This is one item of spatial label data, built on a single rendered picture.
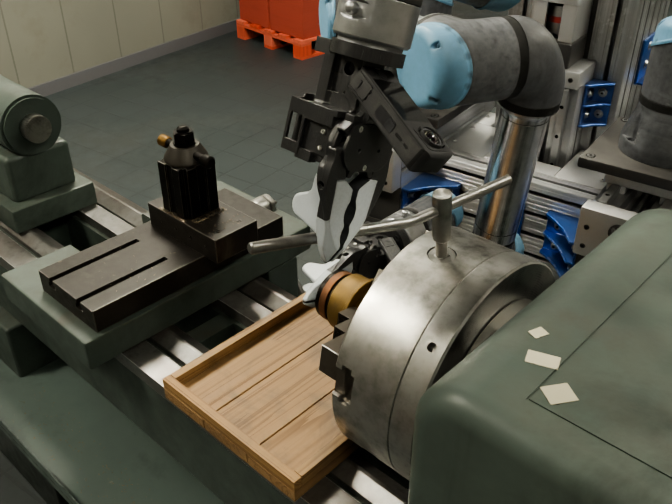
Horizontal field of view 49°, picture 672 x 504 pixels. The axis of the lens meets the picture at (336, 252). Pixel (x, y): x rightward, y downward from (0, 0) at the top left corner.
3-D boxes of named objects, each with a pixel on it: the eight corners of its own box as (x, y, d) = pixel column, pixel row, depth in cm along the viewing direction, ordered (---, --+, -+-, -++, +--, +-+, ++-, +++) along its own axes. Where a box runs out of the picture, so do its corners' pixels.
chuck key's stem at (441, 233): (442, 265, 89) (443, 185, 82) (454, 274, 87) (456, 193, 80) (428, 272, 88) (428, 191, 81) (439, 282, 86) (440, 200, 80)
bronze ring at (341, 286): (403, 276, 101) (353, 252, 106) (358, 307, 95) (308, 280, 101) (401, 329, 106) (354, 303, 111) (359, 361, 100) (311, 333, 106)
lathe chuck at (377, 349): (523, 382, 111) (545, 208, 92) (390, 523, 93) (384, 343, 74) (473, 355, 116) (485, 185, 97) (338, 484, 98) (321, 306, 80)
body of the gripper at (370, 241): (317, 279, 115) (367, 249, 123) (358, 301, 111) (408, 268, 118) (316, 238, 111) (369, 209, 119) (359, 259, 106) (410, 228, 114)
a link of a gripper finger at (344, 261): (325, 287, 107) (364, 263, 113) (333, 292, 106) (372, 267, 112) (324, 260, 105) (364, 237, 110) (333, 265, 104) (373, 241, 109)
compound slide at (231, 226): (258, 242, 138) (257, 219, 135) (216, 264, 132) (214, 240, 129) (191, 206, 150) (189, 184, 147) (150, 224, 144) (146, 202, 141)
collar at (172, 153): (217, 158, 134) (215, 142, 133) (181, 172, 130) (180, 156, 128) (190, 145, 139) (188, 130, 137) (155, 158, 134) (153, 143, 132)
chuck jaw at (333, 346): (418, 337, 93) (357, 371, 84) (412, 370, 95) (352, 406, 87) (353, 301, 99) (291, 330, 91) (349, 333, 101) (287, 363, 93)
